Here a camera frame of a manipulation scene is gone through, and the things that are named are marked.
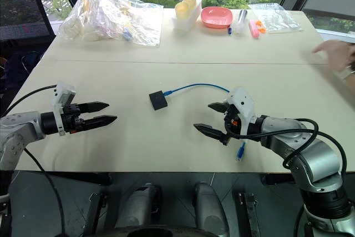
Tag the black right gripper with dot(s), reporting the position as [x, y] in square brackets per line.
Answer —
[231, 121]

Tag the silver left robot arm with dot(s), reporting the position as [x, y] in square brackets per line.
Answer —
[19, 127]

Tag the small blue block in bag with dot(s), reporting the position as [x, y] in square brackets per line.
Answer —
[127, 35]

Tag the person's bare hand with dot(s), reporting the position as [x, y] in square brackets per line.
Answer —
[339, 54]

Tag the black mesh office chair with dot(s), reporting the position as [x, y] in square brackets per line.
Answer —
[22, 23]

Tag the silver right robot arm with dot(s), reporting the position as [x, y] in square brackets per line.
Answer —
[313, 156]

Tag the pink plastic bowl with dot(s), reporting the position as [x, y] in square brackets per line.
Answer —
[217, 17]

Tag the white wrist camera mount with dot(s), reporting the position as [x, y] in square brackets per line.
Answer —
[63, 96]
[244, 106]

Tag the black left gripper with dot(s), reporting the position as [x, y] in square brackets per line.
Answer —
[72, 121]

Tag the large clear filled plastic bag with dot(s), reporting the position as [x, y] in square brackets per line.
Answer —
[105, 17]

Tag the small black box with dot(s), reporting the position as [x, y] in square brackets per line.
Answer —
[158, 101]

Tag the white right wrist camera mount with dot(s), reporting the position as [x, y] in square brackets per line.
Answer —
[244, 106]

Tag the black metal bracket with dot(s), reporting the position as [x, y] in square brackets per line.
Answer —
[95, 214]
[249, 214]

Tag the small blue pen cap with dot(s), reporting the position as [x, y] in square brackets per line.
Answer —
[229, 30]

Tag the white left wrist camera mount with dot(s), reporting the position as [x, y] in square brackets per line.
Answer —
[63, 96]

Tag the dark grey rounded housing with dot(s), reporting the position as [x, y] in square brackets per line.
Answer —
[138, 206]
[210, 209]

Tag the clear plastic tube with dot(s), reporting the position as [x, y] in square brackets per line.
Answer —
[240, 22]

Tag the flat clear plastic bag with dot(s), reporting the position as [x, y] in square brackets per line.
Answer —
[280, 19]

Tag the white foam cup holder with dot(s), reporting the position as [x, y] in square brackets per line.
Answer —
[191, 16]

